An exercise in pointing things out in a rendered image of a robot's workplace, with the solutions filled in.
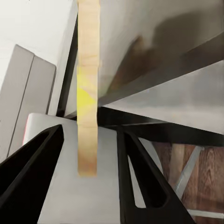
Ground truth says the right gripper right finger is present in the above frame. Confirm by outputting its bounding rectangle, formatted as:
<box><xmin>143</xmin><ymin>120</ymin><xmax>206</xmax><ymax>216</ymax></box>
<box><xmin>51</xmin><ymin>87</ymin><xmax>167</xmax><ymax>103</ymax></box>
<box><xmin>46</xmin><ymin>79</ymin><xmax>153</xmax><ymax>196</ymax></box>
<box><xmin>117</xmin><ymin>125</ymin><xmax>196</xmax><ymax>224</ymax></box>

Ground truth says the toy box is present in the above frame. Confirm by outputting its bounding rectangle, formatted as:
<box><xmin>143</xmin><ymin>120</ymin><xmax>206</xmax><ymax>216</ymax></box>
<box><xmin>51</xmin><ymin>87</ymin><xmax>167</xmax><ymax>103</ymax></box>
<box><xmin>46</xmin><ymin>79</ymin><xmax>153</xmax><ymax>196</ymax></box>
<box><xmin>0</xmin><ymin>44</ymin><xmax>57</xmax><ymax>163</ymax></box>

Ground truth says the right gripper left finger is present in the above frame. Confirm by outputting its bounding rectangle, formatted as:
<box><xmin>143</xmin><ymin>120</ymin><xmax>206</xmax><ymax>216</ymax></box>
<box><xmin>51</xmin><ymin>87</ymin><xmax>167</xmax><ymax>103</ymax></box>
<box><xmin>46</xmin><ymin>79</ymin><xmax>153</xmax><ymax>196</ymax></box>
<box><xmin>0</xmin><ymin>124</ymin><xmax>64</xmax><ymax>224</ymax></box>

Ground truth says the jigsaw puzzle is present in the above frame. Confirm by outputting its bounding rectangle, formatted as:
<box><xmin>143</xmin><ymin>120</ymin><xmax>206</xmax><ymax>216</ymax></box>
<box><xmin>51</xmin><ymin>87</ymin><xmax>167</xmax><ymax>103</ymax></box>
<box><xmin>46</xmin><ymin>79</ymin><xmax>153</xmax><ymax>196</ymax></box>
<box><xmin>77</xmin><ymin>0</ymin><xmax>100</xmax><ymax>178</ymax></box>

